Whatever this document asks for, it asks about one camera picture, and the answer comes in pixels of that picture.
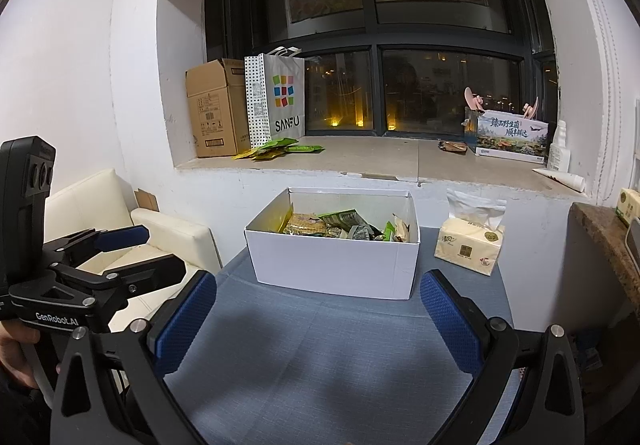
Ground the white plastic bottle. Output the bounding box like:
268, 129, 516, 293
549, 120, 572, 172

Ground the white tube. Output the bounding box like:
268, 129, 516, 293
531, 168, 587, 193

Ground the yellow snack packet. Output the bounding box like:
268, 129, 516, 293
270, 205, 294, 233

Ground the white cardboard box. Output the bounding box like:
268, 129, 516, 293
243, 186, 421, 301

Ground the dark window frame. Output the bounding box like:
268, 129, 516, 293
204, 0, 557, 138

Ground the pile of green sachets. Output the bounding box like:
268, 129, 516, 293
231, 138, 323, 162

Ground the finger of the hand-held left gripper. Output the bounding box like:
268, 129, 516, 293
59, 252, 188, 300
43, 224, 152, 267

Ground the brown stone counter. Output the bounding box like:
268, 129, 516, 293
570, 202, 640, 306

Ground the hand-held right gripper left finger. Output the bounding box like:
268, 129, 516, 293
50, 269, 218, 445

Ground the beige snack packet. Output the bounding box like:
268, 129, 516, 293
392, 214, 419, 243

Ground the silver snack packet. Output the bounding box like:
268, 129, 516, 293
345, 224, 382, 242

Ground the brown cardboard box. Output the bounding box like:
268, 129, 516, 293
185, 58, 251, 159

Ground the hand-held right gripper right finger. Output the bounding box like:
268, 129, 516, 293
419, 269, 586, 445

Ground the white shopping bag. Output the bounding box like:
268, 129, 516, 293
244, 46, 306, 149

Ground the cream tissue pack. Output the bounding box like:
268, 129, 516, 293
433, 189, 507, 276

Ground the printed carton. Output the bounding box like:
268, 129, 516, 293
464, 106, 551, 163

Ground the white sofa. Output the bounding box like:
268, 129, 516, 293
42, 168, 221, 333

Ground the person's left hand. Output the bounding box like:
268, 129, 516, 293
0, 324, 40, 385

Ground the cream green box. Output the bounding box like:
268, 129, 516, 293
616, 188, 640, 228

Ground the brown cardboard flap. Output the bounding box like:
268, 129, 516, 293
132, 188, 161, 213

